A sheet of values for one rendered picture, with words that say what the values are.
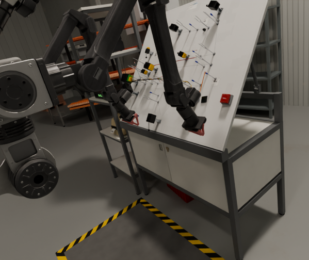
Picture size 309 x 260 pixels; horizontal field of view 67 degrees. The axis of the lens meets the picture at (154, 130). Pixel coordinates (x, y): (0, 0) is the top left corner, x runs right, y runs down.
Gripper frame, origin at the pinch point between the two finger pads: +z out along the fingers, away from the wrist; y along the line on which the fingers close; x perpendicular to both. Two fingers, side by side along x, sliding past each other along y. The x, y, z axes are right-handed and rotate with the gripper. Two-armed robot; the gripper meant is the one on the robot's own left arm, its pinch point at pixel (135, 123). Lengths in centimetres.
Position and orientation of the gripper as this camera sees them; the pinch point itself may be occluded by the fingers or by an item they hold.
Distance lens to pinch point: 145.4
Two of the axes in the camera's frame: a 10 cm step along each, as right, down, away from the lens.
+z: 5.2, 6.2, 5.9
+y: -6.6, -1.4, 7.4
